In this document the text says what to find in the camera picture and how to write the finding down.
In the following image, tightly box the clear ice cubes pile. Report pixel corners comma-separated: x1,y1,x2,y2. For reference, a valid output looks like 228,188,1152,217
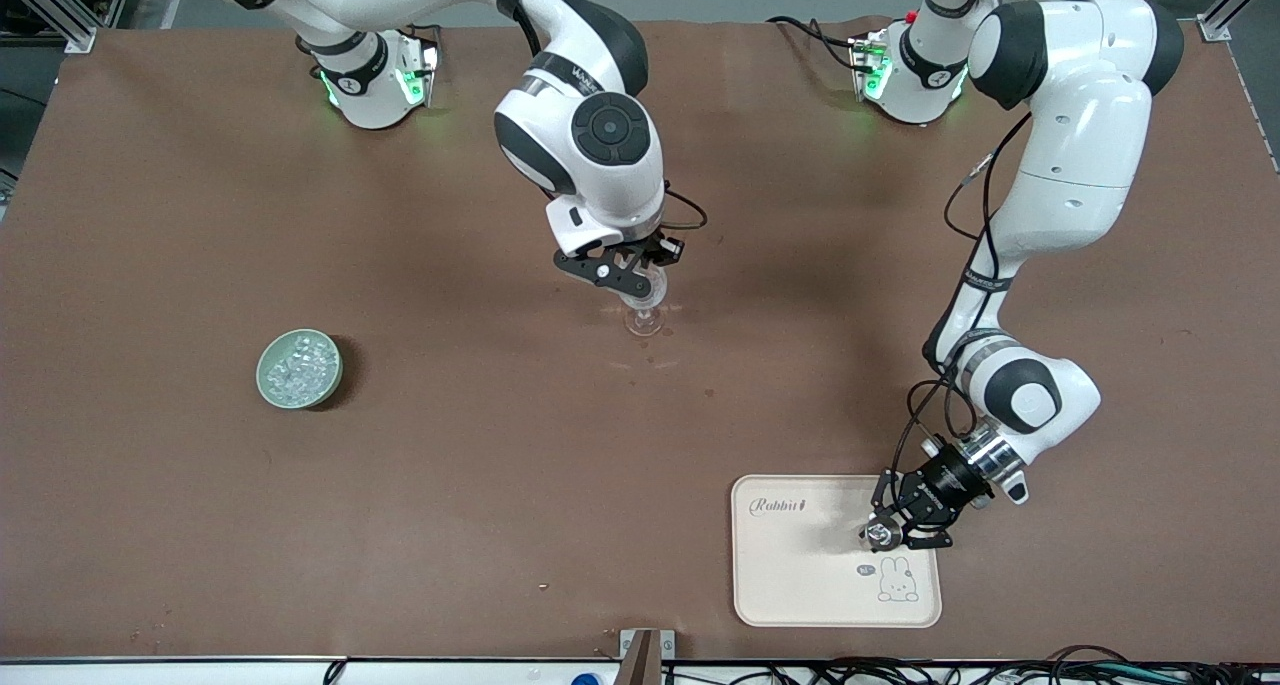
268,335,336,403

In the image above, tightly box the clear wine glass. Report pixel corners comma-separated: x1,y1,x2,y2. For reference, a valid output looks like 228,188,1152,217
622,263,669,338

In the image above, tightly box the cream rabbit print tray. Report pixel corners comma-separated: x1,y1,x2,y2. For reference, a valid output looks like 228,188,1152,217
731,474,943,629

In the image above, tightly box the brown table cover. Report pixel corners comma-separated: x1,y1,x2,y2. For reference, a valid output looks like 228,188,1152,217
0,17,1280,663

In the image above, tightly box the green ceramic bowl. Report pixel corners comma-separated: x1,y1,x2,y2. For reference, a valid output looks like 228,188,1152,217
256,328,344,410

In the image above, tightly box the black perforated camera bracket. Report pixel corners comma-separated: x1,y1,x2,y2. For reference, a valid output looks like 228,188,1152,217
553,248,653,302

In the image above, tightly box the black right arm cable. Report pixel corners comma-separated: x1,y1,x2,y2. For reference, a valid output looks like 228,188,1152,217
470,0,709,234

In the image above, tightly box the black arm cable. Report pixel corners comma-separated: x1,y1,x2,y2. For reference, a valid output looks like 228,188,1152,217
888,115,1033,486
470,0,709,234

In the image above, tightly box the black cable bundle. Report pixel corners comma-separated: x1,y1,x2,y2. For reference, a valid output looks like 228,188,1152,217
665,645,1280,685

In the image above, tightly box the black left base cable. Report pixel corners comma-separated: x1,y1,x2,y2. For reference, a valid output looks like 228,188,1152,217
766,15,863,74

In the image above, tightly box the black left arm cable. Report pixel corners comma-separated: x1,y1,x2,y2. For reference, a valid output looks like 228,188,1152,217
888,115,1033,486

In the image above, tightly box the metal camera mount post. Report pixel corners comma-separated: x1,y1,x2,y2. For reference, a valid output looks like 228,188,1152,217
619,628,677,685

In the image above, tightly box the aluminium frame profile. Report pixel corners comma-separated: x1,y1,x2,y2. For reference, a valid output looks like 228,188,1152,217
0,0,97,54
1198,0,1280,44

